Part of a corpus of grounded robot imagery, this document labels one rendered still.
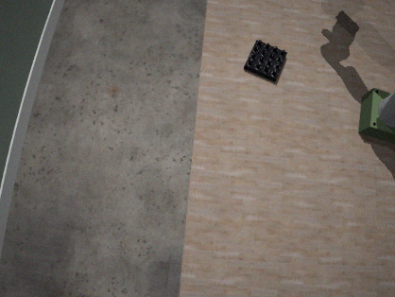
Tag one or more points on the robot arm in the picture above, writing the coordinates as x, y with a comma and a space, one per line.
386, 110

